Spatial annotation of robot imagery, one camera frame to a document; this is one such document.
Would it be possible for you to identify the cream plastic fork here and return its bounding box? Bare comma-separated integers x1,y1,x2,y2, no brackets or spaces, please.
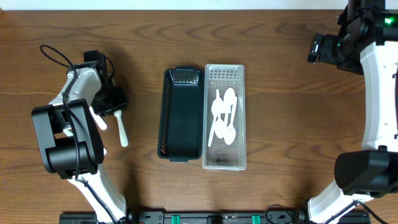
114,110,129,147

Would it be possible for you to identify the white plastic spoon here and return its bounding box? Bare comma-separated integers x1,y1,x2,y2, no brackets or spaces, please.
224,96,237,145
224,88,237,125
215,89,226,139
208,96,223,147

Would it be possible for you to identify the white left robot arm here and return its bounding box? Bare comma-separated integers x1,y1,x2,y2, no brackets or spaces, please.
31,65,128,223

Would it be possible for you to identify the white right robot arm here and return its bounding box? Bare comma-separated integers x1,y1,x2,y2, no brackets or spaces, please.
307,1,397,223

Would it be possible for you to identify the dark green plastic basket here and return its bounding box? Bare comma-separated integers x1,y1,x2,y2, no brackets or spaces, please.
157,66,204,162

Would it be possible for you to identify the clear perforated plastic basket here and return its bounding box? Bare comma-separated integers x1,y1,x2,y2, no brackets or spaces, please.
202,64,246,171

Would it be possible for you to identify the black mounting rail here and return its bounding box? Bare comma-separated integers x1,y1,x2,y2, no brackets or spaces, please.
58,206,371,224

